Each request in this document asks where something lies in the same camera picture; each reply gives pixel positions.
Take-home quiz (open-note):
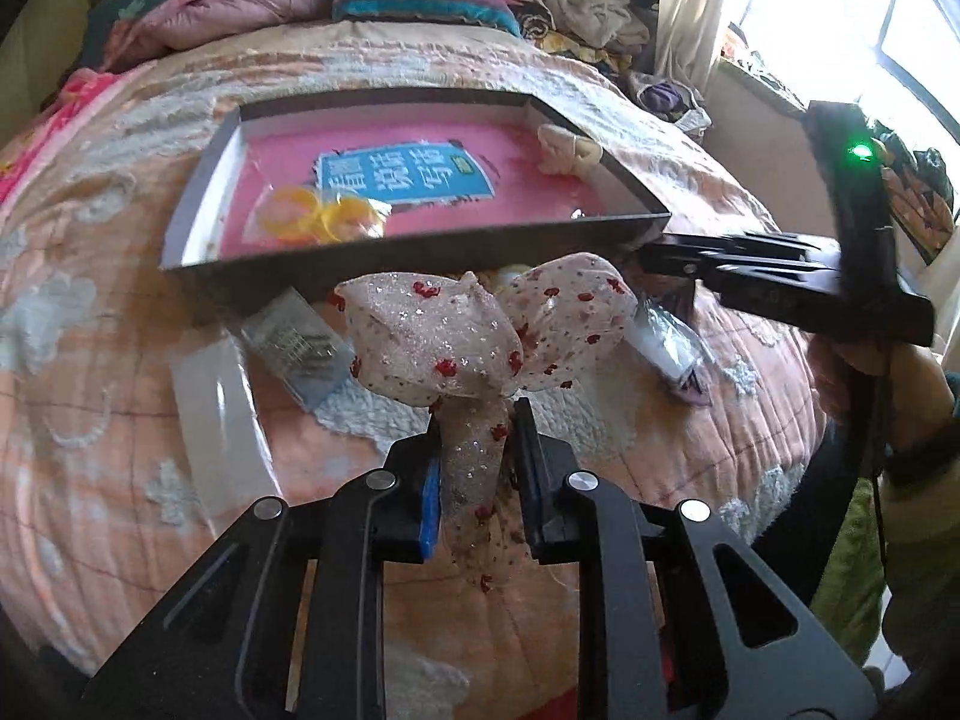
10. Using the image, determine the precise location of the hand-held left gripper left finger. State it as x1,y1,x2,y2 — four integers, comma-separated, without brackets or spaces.
79,412,445,720

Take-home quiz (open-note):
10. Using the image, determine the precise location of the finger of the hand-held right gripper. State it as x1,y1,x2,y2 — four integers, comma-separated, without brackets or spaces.
651,232,841,271
636,247,752,287

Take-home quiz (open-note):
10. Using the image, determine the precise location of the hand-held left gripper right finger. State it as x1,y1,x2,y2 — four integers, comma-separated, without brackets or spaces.
512,396,880,720

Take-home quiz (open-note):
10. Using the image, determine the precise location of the sheer red-dotted hair bow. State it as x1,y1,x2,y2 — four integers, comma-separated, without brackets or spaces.
330,255,638,590

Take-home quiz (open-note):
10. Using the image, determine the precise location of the dark shallow cardboard box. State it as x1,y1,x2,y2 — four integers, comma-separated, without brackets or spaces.
159,86,672,316

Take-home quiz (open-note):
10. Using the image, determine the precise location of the person's right hand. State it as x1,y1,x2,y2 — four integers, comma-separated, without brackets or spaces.
814,340,955,460

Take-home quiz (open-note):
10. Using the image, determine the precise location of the clear packet with purple end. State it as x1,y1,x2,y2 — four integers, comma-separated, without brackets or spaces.
626,300,717,406

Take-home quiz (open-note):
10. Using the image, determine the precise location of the colourful patterned cloth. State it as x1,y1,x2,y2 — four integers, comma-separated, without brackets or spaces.
874,131,960,265

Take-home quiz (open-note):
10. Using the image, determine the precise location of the basket with laundry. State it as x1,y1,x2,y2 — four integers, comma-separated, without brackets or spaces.
628,71,713,140

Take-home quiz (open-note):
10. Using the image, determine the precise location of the clear packet of hairpins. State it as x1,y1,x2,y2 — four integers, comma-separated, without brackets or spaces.
240,289,357,413

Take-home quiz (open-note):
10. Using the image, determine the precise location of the empty clear plastic packet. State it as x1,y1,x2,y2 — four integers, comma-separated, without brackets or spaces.
169,334,263,518

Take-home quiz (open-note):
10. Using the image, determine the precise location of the window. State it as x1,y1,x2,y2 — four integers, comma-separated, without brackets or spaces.
720,0,960,136

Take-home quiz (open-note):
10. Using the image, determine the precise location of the cream curtain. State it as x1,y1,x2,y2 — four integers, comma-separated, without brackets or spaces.
656,0,740,82

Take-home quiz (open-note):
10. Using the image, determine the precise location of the pile of clothes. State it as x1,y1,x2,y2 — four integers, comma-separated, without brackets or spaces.
459,0,676,70

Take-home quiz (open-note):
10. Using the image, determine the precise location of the bag of yellow rings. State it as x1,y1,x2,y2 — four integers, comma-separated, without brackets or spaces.
251,184,391,245

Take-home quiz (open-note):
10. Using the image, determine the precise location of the purple and teal striped pillow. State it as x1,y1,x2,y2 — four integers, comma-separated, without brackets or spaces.
332,0,524,40

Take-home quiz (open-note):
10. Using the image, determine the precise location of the folded pink and teal duvet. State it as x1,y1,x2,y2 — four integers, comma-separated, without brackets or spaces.
75,0,355,74

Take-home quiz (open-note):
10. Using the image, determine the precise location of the pink towel blanket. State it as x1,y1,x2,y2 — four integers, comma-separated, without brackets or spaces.
0,67,102,200

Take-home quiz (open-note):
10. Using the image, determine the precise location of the beige plush hair tie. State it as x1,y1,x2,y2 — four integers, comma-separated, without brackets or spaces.
536,122,605,175

